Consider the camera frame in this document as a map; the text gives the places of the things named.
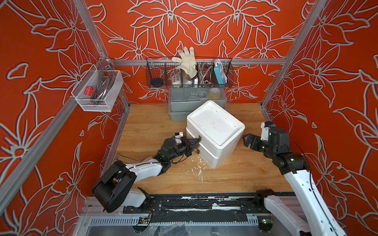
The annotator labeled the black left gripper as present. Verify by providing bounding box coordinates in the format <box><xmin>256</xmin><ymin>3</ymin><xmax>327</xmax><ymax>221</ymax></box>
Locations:
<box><xmin>167</xmin><ymin>137</ymin><xmax>200</xmax><ymax>163</ymax></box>

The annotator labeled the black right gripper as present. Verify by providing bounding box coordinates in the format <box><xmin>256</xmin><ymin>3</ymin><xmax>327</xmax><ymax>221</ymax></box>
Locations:
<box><xmin>241</xmin><ymin>133</ymin><xmax>277</xmax><ymax>160</ymax></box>

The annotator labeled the white drawer cabinet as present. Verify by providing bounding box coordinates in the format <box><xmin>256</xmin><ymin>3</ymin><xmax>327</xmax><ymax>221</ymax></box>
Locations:
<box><xmin>186</xmin><ymin>100</ymin><xmax>245</xmax><ymax>169</ymax></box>

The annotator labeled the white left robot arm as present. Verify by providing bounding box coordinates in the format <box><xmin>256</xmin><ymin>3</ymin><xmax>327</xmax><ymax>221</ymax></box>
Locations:
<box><xmin>92</xmin><ymin>136</ymin><xmax>201</xmax><ymax>213</ymax></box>

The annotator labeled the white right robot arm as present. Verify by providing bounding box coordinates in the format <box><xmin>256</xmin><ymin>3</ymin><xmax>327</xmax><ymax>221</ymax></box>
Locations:
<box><xmin>243</xmin><ymin>122</ymin><xmax>346</xmax><ymax>236</ymax></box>

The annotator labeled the grey plastic storage box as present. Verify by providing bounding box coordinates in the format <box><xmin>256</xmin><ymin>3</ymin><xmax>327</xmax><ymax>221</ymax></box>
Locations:
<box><xmin>168</xmin><ymin>88</ymin><xmax>227</xmax><ymax>122</ymax></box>

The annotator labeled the white power strip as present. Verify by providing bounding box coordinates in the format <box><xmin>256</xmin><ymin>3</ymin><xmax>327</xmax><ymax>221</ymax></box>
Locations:
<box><xmin>170</xmin><ymin>73</ymin><xmax>182</xmax><ymax>86</ymax></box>

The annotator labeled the dark blue round object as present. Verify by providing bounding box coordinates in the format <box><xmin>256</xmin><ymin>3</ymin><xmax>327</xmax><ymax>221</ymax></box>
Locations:
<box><xmin>151</xmin><ymin>78</ymin><xmax>164</xmax><ymax>88</ymax></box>

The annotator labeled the blue white box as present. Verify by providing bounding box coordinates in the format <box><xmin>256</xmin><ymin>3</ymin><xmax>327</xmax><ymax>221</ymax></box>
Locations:
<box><xmin>214</xmin><ymin>59</ymin><xmax>227</xmax><ymax>86</ymax></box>

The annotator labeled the white work glove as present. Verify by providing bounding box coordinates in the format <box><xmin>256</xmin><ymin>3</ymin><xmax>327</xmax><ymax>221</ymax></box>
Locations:
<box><xmin>172</xmin><ymin>47</ymin><xmax>197</xmax><ymax>80</ymax></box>

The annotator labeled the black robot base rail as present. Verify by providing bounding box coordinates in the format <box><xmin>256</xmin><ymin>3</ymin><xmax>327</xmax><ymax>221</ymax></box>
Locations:
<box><xmin>123</xmin><ymin>193</ymin><xmax>273</xmax><ymax>223</ymax></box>

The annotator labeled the metal coiled hose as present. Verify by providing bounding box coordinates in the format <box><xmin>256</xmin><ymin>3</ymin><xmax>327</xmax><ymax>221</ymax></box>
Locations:
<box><xmin>198</xmin><ymin>63</ymin><xmax>214</xmax><ymax>86</ymax></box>

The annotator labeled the black wire wall basket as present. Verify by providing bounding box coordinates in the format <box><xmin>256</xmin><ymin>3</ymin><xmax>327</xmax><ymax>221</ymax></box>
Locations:
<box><xmin>146</xmin><ymin>57</ymin><xmax>235</xmax><ymax>88</ymax></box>

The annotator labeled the white wire wall basket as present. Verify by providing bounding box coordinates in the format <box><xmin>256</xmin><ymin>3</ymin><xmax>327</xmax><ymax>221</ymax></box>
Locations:
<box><xmin>71</xmin><ymin>66</ymin><xmax>123</xmax><ymax>112</ymax></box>

